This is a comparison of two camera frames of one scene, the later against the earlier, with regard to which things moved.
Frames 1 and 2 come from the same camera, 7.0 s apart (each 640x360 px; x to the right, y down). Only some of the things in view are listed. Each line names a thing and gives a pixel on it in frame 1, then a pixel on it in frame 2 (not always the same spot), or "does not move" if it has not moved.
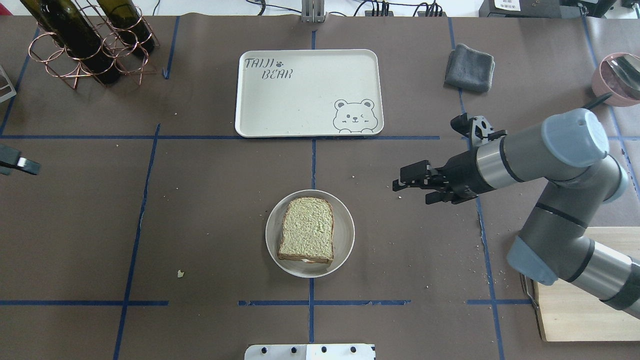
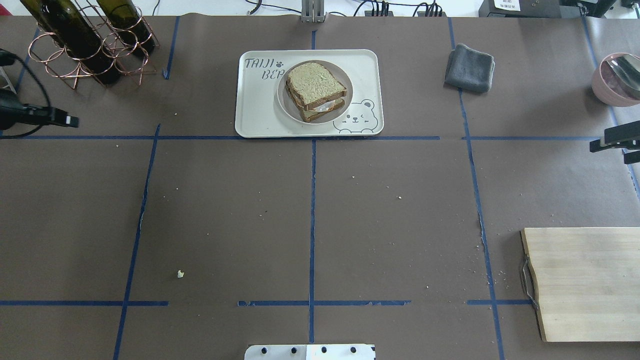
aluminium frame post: [313, 11] does not move
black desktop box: [543, 8] does not move
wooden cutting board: [567, 313] does not move
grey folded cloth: [469, 69] does not move
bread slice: [308, 230] → [313, 84]
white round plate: [344, 235] → [288, 107]
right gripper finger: [438, 196] → [632, 157]
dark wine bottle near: [72, 30] does not move
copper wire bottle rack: [77, 38] does not move
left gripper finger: [10, 158] → [12, 111]
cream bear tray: [309, 93] does not move
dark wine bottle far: [125, 16] does not move
